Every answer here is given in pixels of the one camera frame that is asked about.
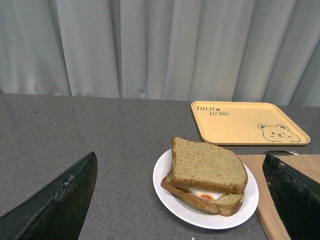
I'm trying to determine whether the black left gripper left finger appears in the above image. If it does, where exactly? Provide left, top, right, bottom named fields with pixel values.
left=0, top=152, right=98, bottom=240

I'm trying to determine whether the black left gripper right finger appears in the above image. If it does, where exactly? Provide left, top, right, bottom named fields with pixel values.
left=262, top=154, right=320, bottom=240

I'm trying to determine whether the bread slice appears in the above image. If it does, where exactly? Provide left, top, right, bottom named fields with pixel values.
left=160, top=171, right=245, bottom=217
left=171, top=136, right=248, bottom=194

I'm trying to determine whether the fried egg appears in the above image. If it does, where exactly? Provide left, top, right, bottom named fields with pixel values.
left=188, top=188, right=225, bottom=201

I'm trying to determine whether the white round plate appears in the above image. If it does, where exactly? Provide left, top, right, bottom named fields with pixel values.
left=153, top=149, right=259, bottom=230

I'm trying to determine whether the wooden cutting board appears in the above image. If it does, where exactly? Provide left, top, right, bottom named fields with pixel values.
left=239, top=154, right=320, bottom=240

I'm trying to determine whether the yellow bear tray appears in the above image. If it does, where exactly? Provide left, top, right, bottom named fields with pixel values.
left=191, top=101, right=311, bottom=146

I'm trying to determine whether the metal board handle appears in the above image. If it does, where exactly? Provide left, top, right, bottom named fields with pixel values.
left=263, top=150, right=298, bottom=156

